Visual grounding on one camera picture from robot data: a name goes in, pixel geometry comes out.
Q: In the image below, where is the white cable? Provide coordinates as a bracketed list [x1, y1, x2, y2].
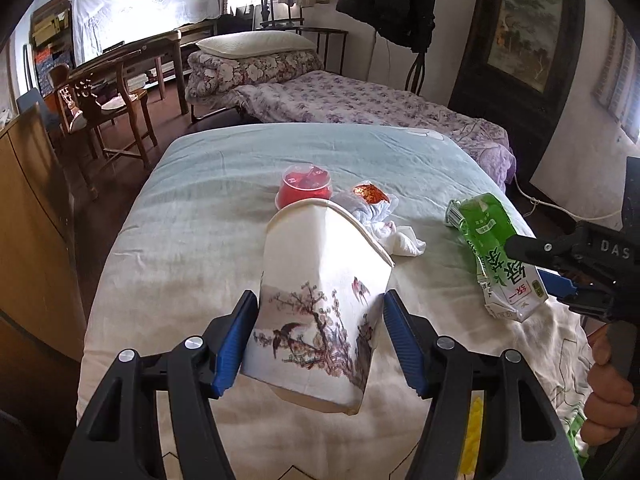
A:
[514, 179, 627, 222]

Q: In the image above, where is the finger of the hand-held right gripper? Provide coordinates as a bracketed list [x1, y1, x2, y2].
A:
[537, 269, 615, 325]
[505, 226, 589, 268]

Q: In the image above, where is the black coat stand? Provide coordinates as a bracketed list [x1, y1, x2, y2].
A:
[404, 49, 429, 97]

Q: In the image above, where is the folded floral quilt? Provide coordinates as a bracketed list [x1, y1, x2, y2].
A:
[186, 50, 325, 99]

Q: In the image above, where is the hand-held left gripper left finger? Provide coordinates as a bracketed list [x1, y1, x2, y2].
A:
[59, 289, 261, 480]

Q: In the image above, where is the white pillow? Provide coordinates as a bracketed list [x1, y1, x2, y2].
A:
[196, 31, 317, 62]

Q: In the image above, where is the white plastic bag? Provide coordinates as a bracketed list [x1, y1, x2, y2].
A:
[332, 180, 401, 241]

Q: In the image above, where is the wooden chair with cushion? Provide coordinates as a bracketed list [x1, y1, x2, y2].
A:
[67, 55, 159, 169]

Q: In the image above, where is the person's right hand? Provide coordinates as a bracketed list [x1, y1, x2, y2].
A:
[580, 328, 635, 447]

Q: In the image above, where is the black jacket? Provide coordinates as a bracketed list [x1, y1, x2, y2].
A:
[336, 0, 437, 54]

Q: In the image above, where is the carved wooden chair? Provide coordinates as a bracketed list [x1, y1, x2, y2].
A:
[56, 77, 102, 202]

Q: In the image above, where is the wooden table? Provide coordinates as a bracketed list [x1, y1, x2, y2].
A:
[75, 29, 183, 117]

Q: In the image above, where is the white lace cloth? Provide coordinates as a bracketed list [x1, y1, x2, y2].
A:
[70, 0, 227, 59]

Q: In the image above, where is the orange foil wrapper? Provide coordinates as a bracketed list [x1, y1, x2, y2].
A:
[352, 184, 389, 205]

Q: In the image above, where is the yellow fluffy item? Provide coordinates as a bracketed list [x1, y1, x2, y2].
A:
[460, 394, 487, 477]

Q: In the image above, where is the crumpled white tissue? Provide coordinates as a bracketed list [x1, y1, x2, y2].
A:
[377, 224, 427, 260]

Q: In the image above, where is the red jelly cup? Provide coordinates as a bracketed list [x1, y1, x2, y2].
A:
[276, 164, 333, 211]

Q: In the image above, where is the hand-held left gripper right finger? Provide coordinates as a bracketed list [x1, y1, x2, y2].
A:
[381, 289, 584, 480]

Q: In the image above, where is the wooden cabinet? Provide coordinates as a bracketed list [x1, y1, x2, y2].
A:
[0, 102, 97, 362]

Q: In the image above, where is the green drink carton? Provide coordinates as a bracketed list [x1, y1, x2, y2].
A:
[445, 192, 550, 323]

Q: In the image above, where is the dark framed painting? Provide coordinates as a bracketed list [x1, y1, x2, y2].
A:
[449, 0, 587, 157]

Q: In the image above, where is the daybed with purple sheet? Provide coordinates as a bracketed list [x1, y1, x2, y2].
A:
[185, 27, 518, 197]

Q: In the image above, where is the dark wooden chair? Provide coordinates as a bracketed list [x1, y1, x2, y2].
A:
[256, 0, 306, 32]

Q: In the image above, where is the white painted fabric bin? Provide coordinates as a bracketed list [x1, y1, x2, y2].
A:
[240, 197, 396, 416]

